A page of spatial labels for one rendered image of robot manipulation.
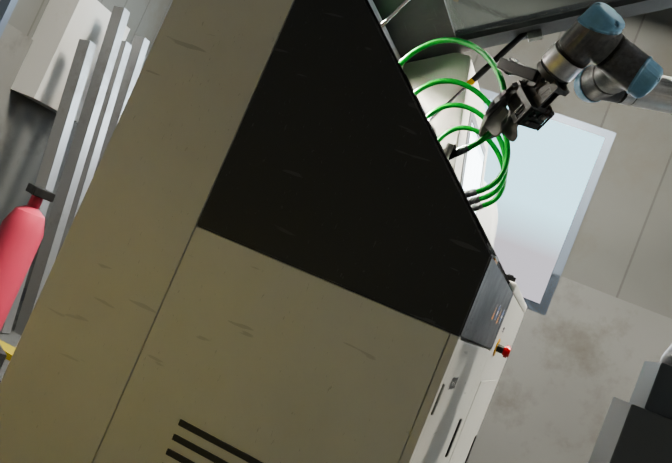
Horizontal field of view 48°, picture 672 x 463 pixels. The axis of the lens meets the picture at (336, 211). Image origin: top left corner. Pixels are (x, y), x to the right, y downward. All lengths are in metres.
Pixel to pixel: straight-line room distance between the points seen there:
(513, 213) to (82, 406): 3.14
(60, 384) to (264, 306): 0.47
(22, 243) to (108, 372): 1.53
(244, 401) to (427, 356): 0.36
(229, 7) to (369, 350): 0.79
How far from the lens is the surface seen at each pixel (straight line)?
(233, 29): 1.69
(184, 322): 1.57
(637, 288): 4.42
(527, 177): 4.43
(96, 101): 3.89
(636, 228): 4.46
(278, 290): 1.50
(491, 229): 3.50
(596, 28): 1.53
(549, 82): 1.57
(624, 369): 4.38
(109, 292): 1.66
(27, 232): 3.11
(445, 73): 2.28
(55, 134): 3.78
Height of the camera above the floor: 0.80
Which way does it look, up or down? 5 degrees up
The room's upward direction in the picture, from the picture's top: 23 degrees clockwise
